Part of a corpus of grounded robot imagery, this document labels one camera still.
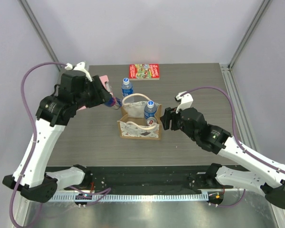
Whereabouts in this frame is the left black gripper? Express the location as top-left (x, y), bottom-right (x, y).
top-left (74, 75), bottom-right (111, 110)

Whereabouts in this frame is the water bottle blue label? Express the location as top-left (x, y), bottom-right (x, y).
top-left (144, 100), bottom-right (157, 120)

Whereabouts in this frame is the patterned canvas tote bag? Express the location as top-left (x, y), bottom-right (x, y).
top-left (117, 93), bottom-right (162, 140)

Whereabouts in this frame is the silver red bull can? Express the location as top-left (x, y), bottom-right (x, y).
top-left (146, 116), bottom-right (157, 126)

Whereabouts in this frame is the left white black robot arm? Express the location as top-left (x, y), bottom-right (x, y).
top-left (2, 70), bottom-right (112, 203)

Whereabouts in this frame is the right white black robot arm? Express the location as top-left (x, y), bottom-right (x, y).
top-left (160, 107), bottom-right (285, 209)

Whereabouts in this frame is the pink clipboard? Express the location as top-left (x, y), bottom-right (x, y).
top-left (77, 75), bottom-right (117, 110)

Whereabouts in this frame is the red book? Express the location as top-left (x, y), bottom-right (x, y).
top-left (129, 64), bottom-right (160, 81)

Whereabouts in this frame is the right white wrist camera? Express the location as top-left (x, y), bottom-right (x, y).
top-left (175, 91), bottom-right (193, 114)

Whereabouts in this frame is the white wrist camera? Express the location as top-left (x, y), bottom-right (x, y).
top-left (64, 62), bottom-right (93, 82)
top-left (175, 91), bottom-right (193, 114)

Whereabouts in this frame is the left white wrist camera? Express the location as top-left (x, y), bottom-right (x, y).
top-left (64, 62), bottom-right (93, 82)

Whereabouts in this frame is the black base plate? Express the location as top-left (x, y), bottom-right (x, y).
top-left (45, 165), bottom-right (235, 194)

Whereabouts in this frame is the white slotted cable duct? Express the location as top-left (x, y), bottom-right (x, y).
top-left (49, 192), bottom-right (209, 202)

